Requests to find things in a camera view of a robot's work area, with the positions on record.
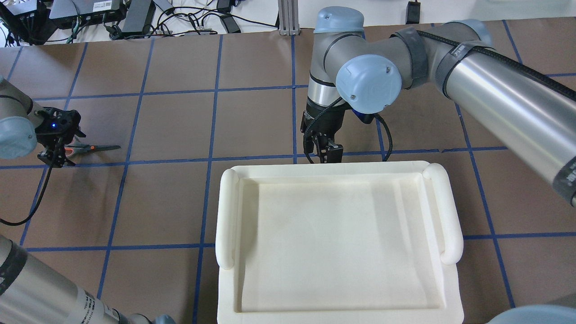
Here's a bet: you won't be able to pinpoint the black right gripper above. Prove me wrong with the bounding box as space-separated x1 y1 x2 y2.
301 101 348 163

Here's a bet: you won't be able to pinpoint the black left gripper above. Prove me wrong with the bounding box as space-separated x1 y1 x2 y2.
34 107 86 168

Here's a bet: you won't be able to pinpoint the grey orange scissors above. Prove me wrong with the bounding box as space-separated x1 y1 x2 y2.
64 144 122 158

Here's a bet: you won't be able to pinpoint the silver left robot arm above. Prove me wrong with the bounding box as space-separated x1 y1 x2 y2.
0 77 174 324

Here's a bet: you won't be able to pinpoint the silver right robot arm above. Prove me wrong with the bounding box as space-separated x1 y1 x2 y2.
301 6 576 206

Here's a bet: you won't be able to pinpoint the brown paper table mat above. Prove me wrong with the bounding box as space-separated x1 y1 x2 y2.
0 29 575 324

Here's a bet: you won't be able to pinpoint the cream plastic storage box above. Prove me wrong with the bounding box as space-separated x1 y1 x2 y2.
215 161 464 324

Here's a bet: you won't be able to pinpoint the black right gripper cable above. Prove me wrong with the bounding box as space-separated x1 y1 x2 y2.
302 97 394 164

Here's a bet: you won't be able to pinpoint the aluminium frame post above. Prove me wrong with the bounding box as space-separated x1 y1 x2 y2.
278 0 301 36

